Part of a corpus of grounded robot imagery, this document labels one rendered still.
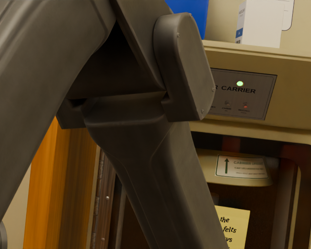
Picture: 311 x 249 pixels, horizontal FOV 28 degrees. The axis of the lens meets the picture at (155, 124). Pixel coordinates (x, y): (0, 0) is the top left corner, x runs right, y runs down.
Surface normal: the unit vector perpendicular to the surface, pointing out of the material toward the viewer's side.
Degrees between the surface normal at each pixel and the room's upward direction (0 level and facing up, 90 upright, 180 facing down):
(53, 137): 90
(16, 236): 90
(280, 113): 135
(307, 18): 90
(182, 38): 80
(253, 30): 90
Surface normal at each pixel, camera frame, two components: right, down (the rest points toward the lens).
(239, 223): -0.03, 0.05
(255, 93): -0.10, 0.73
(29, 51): 0.87, -0.10
